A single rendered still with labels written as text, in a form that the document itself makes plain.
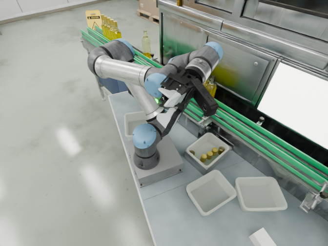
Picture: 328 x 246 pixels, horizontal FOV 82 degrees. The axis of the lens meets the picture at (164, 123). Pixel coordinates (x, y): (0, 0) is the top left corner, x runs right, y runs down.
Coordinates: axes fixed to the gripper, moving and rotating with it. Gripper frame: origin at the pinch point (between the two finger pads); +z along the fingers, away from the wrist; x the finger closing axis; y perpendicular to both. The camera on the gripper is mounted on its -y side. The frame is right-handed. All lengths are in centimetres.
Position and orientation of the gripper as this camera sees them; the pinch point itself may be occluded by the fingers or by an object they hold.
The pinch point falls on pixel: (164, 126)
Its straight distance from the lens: 47.9
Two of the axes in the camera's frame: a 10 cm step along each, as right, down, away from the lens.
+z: -5.3, 7.0, -4.7
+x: 0.6, -5.3, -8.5
